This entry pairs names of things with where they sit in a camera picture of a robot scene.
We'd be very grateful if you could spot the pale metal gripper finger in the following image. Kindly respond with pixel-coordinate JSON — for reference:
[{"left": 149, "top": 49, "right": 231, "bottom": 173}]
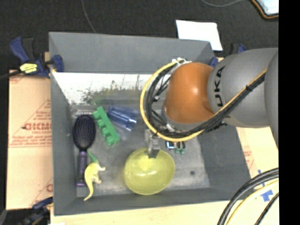
[
  {"left": 144, "top": 129, "right": 152, "bottom": 150},
  {"left": 150, "top": 135, "right": 161, "bottom": 159}
]

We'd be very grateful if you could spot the yellow-green plastic bowl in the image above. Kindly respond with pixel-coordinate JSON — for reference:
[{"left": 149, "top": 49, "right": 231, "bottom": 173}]
[{"left": 123, "top": 147, "right": 176, "bottom": 196}]

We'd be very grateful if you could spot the blue clear plastic object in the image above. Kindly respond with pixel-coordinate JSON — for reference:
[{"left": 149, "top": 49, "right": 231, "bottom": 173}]
[{"left": 106, "top": 105, "right": 140, "bottom": 132}]

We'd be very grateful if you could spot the green toy building block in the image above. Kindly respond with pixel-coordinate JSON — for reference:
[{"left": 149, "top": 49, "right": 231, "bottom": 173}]
[{"left": 92, "top": 106, "right": 121, "bottom": 147}]

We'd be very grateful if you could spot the grey metal bin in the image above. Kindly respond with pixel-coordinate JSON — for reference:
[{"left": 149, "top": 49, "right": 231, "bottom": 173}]
[{"left": 48, "top": 31, "right": 253, "bottom": 216}]

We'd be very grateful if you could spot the black and purple hairbrush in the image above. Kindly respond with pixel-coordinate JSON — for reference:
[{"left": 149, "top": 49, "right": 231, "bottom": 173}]
[{"left": 72, "top": 115, "right": 97, "bottom": 188}]

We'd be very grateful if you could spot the yellow toy dinosaur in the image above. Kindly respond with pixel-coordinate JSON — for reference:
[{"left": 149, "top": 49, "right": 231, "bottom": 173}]
[{"left": 83, "top": 161, "right": 106, "bottom": 202}]

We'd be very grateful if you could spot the brown cardboard board, red print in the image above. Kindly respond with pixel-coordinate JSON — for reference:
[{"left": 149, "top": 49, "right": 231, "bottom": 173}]
[{"left": 6, "top": 69, "right": 267, "bottom": 210}]

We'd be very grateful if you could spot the thin green cord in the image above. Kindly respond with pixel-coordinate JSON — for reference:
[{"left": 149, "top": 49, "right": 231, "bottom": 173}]
[{"left": 86, "top": 150, "right": 98, "bottom": 163}]

